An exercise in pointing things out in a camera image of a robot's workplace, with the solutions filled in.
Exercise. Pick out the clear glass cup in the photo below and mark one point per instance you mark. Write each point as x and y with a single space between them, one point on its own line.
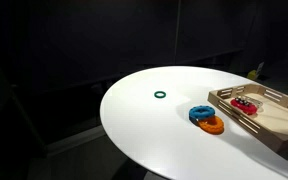
260 105

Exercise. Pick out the slatted wooden tray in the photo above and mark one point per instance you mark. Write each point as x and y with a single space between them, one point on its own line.
277 117

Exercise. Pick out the orange and blue toy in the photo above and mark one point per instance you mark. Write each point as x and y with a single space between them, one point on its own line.
194 113

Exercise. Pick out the yellow block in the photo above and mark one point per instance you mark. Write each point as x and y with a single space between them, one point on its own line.
252 74

